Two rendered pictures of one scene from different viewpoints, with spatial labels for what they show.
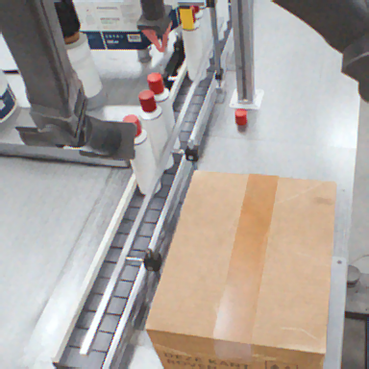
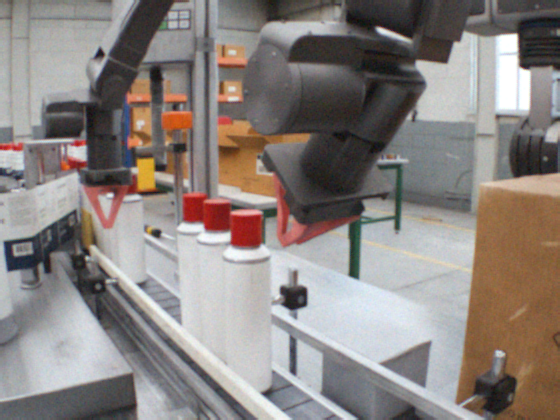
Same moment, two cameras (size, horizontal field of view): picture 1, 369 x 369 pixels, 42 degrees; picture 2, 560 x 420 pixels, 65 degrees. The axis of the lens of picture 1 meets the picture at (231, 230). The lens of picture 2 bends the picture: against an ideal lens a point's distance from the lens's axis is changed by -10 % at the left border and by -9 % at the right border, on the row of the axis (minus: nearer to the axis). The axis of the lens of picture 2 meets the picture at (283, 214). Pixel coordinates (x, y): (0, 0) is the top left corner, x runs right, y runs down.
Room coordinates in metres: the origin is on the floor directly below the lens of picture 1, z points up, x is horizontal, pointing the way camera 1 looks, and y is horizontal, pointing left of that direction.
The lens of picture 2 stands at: (0.45, 0.54, 1.18)
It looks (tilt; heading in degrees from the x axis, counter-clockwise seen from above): 11 degrees down; 309
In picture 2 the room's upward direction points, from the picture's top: straight up
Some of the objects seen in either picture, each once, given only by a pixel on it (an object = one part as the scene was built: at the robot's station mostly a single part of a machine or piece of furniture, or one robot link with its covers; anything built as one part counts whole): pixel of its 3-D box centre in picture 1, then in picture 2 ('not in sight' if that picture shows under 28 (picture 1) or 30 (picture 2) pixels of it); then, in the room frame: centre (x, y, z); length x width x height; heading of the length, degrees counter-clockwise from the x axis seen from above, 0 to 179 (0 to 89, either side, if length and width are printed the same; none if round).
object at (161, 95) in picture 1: (162, 114); (197, 270); (0.92, 0.13, 0.98); 0.05 x 0.05 x 0.20
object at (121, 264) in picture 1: (172, 139); (240, 296); (0.86, 0.11, 0.96); 1.07 x 0.01 x 0.01; 163
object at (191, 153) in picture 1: (185, 165); (280, 330); (0.82, 0.09, 0.91); 0.07 x 0.03 x 0.16; 73
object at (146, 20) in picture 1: (153, 7); (104, 157); (1.15, 0.13, 1.12); 0.10 x 0.07 x 0.07; 164
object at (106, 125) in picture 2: not in sight; (99, 119); (1.16, 0.13, 1.19); 0.07 x 0.06 x 0.07; 74
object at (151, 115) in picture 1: (155, 132); (219, 282); (0.86, 0.15, 0.98); 0.05 x 0.05 x 0.20
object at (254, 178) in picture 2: not in sight; (279, 158); (2.14, -1.54, 0.97); 0.51 x 0.39 x 0.37; 80
